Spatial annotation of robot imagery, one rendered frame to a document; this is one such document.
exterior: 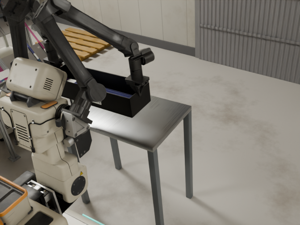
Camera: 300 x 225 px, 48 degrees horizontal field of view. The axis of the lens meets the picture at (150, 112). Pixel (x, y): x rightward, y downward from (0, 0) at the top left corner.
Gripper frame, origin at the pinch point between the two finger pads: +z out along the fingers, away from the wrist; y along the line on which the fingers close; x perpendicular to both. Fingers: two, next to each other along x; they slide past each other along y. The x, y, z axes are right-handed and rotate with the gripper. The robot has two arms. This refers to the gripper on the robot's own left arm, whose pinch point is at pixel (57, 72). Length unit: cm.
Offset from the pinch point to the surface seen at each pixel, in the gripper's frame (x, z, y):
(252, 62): -243, 101, -40
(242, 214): -41, 110, -102
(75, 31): -251, 105, 246
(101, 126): 0.1, 29.8, -26.2
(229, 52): -247, 94, -10
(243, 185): -67, 111, -93
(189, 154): -37, 67, -64
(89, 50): -201, 104, 173
